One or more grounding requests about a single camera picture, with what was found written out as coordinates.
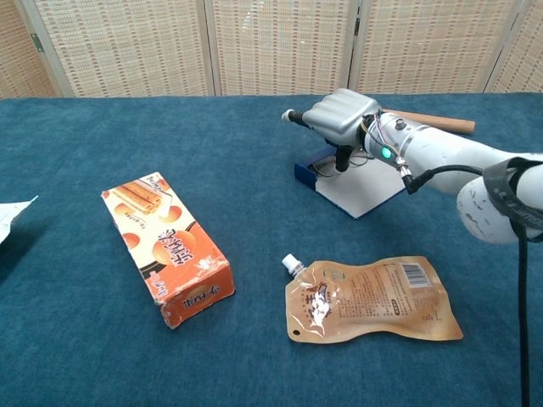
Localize brown spout pouch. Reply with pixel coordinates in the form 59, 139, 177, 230
281, 253, 464, 343

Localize blue glasses case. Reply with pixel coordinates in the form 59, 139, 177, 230
294, 146, 408, 220

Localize thin metal frame eyeglasses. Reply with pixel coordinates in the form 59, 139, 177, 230
311, 153, 375, 177

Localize orange biscuit box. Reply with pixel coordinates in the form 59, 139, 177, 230
100, 171, 236, 331

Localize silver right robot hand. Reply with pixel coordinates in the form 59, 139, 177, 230
282, 88, 382, 173

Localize woven bamboo screen panel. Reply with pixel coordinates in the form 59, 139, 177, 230
346, 0, 525, 95
483, 0, 543, 93
0, 0, 59, 99
204, 0, 361, 97
14, 0, 217, 98

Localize blue tablecloth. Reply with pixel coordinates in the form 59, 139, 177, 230
0, 92, 543, 407

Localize wooden rolling pin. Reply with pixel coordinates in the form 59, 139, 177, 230
381, 109, 476, 136

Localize gray arm strap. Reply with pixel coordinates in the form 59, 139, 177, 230
483, 156, 543, 232

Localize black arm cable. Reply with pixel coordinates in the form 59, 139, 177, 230
400, 164, 534, 407

